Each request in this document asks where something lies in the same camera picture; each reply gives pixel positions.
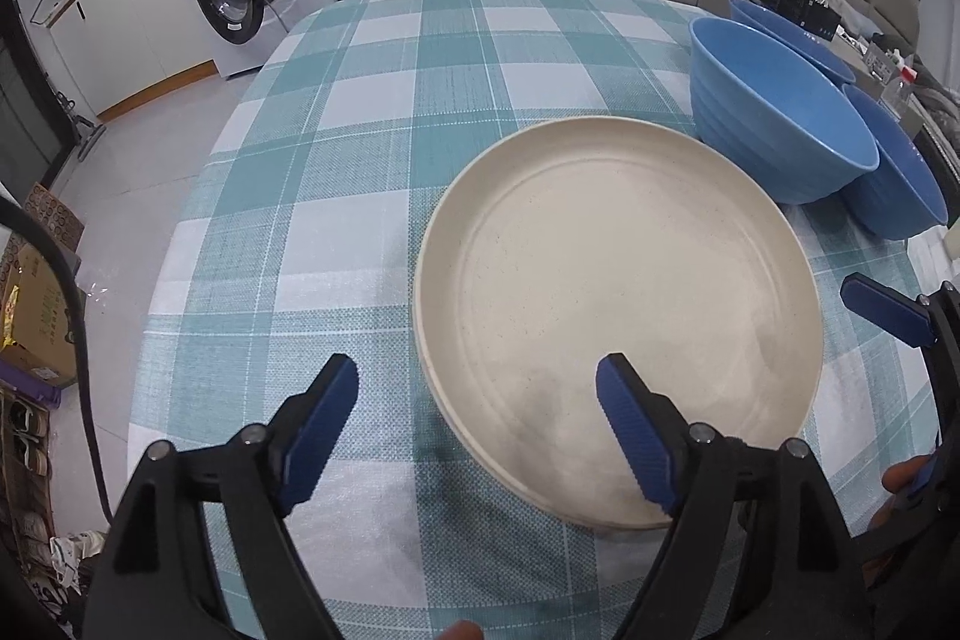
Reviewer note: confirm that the white kitchen base cabinets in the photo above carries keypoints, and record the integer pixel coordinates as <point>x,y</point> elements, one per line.
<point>142,25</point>

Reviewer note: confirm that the clear plastic bottle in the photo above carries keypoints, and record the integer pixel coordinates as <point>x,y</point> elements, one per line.
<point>900,96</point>

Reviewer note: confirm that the white sneaker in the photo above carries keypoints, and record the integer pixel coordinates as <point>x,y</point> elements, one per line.
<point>75,550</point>

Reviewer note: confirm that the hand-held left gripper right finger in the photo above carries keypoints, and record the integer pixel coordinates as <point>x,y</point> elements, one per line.
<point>641,437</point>

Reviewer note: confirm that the grey floor mop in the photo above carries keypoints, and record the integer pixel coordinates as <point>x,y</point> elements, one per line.
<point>86,130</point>

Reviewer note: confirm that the brown patterned box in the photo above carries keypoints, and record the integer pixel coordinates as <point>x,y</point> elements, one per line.
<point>52,212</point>

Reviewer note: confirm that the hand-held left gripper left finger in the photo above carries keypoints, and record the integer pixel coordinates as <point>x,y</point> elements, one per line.
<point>319,437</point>

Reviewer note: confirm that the purple box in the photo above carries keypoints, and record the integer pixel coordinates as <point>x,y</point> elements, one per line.
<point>30,385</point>

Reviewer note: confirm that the teal checked tablecloth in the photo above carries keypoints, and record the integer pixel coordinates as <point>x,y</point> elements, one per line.
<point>337,160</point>

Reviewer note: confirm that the blue bowl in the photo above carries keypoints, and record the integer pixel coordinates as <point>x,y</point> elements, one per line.
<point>765,108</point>
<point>900,190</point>
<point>795,44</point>

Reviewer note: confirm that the dark glass door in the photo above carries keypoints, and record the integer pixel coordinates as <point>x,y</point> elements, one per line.
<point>30,85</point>

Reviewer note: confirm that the cardboard box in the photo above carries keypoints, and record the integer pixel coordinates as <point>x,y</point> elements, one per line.
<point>37,310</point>

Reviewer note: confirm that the person's right hand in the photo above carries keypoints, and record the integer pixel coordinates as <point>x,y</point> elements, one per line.
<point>904,476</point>

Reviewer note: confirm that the person's left hand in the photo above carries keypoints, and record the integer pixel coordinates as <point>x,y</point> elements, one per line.
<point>459,631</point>

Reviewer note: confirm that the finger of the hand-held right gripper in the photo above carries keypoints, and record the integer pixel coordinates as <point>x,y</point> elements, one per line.
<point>924,475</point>
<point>885,306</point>

